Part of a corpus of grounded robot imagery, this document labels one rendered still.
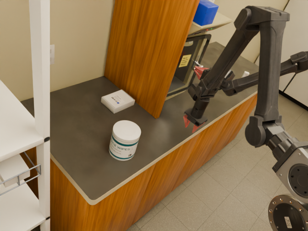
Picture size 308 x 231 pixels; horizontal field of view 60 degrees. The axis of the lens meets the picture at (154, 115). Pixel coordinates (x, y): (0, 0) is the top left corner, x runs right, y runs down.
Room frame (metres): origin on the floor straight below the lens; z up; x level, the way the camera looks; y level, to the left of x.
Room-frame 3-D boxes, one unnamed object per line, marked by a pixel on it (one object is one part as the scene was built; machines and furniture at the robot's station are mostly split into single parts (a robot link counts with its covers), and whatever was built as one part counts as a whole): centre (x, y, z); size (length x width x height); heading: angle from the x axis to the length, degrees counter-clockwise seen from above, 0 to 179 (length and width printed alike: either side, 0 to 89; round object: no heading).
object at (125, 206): (1.65, -0.11, 0.45); 2.05 x 0.67 x 0.90; 148
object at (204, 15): (1.35, -0.06, 1.56); 0.10 x 0.10 x 0.09; 58
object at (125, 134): (0.89, 0.10, 1.02); 0.13 x 0.13 x 0.15
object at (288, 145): (0.65, -0.41, 1.45); 0.09 x 0.08 x 0.12; 122
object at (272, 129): (0.72, -0.37, 1.43); 0.10 x 0.05 x 0.09; 32
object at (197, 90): (1.07, -0.16, 1.30); 0.11 x 0.09 x 0.12; 32
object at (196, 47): (1.46, -0.08, 1.19); 0.30 x 0.01 x 0.40; 144
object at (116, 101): (1.24, 0.23, 0.96); 0.16 x 0.12 x 0.04; 148
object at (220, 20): (1.43, -0.12, 1.46); 0.32 x 0.11 x 0.10; 148
